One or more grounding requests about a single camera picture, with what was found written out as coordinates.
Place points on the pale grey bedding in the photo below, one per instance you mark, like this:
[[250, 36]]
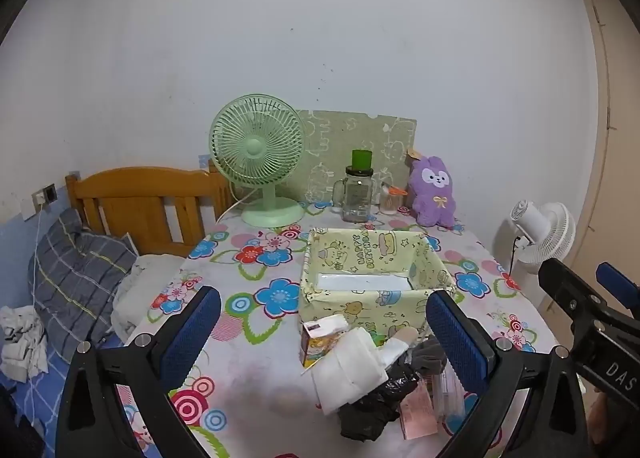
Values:
[[145, 288]]

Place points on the wooden bed headboard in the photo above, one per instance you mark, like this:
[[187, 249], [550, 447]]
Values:
[[135, 188]]

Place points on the black plastic bag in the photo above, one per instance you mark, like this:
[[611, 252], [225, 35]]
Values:
[[370, 413]]

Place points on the grey plaid pillow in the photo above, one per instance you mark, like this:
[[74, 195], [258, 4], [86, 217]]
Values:
[[75, 278]]

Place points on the green patterned board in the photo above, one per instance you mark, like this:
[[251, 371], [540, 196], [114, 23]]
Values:
[[350, 131]]

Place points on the white cloth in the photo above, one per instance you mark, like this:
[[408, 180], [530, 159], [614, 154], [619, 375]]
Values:
[[20, 343], [350, 368]]

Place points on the green desk fan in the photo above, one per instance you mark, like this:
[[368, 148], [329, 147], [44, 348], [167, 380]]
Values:
[[257, 148]]

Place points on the floral tablecloth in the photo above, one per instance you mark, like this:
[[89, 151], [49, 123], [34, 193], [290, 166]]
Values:
[[250, 378]]

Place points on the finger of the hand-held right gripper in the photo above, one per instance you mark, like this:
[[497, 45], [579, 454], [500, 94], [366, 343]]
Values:
[[570, 290], [620, 285]]

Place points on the blue checked bed sheet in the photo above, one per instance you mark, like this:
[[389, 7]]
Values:
[[30, 413]]

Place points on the white crumpled cloth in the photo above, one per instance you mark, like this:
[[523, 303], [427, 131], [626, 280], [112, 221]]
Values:
[[20, 343]]

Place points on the wall socket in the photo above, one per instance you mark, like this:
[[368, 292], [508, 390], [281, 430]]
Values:
[[45, 194]]

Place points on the pink box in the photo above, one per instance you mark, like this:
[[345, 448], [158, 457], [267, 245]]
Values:
[[417, 413]]

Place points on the white standing fan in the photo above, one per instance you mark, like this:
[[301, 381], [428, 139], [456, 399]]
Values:
[[535, 228]]

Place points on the glass jar with green lid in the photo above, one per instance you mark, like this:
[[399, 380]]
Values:
[[356, 193]]

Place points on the clear pale pink packet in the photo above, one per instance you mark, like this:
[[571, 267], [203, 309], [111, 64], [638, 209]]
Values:
[[445, 398]]

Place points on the yellow cartoon print fabric box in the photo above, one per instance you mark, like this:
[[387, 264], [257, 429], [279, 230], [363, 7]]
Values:
[[350, 308]]

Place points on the small colourful cartoon carton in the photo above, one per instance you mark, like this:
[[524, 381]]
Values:
[[315, 345]]

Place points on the beige door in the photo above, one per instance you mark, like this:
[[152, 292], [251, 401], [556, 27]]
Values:
[[615, 138]]

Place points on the cotton swab jar orange lid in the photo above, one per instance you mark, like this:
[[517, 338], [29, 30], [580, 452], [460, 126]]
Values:
[[387, 200]]

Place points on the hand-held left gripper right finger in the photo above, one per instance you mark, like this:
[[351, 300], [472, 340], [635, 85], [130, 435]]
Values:
[[457, 343]]

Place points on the white sock beige end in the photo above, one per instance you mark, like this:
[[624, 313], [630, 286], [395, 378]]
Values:
[[395, 345]]

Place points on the person's right hand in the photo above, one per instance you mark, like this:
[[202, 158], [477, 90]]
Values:
[[597, 420]]

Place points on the purple plush rabbit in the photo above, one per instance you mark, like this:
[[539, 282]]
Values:
[[432, 198]]

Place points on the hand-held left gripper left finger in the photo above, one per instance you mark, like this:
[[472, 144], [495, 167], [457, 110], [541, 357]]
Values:
[[192, 333]]

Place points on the grey sock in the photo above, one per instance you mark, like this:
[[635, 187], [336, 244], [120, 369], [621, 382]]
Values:
[[425, 360]]

